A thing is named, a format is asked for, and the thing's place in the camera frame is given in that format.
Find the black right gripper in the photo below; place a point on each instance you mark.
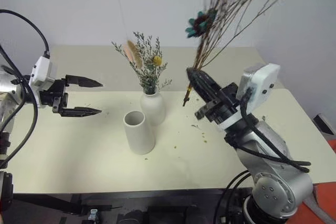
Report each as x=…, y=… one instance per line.
x=223, y=100

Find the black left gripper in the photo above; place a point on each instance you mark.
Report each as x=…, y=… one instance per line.
x=52, y=95

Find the dried bouquet with teal flower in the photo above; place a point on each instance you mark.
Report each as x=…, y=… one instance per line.
x=225, y=24

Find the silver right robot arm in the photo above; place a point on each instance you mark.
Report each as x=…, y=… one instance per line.
x=273, y=161

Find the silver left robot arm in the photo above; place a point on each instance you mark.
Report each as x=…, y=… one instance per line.
x=5, y=95

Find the white bottle-shaped vase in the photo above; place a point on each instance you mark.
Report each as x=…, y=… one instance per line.
x=153, y=106

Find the dried bouquet with yellow ball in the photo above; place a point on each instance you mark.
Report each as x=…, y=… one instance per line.
x=147, y=66

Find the white cylinder vase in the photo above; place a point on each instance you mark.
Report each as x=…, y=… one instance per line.
x=140, y=136

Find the black box beside table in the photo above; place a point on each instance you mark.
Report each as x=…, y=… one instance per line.
x=326, y=129

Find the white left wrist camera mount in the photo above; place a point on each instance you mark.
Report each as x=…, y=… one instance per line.
x=41, y=72

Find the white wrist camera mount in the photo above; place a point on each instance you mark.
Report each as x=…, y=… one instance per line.
x=262, y=82
x=41, y=72

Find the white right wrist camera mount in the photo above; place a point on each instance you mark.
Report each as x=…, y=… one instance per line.
x=262, y=82

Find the black frame under table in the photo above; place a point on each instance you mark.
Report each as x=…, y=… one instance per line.
x=65, y=203

